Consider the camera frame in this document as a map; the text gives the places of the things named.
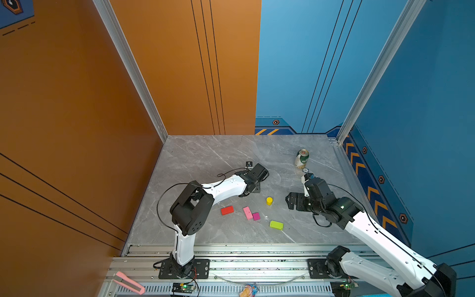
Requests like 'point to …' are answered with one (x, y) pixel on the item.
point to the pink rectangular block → (248, 213)
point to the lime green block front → (276, 225)
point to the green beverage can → (302, 158)
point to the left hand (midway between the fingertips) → (253, 184)
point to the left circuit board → (183, 288)
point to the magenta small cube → (256, 216)
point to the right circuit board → (349, 285)
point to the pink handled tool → (124, 281)
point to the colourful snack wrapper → (248, 291)
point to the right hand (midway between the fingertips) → (292, 200)
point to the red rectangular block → (227, 210)
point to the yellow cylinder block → (269, 200)
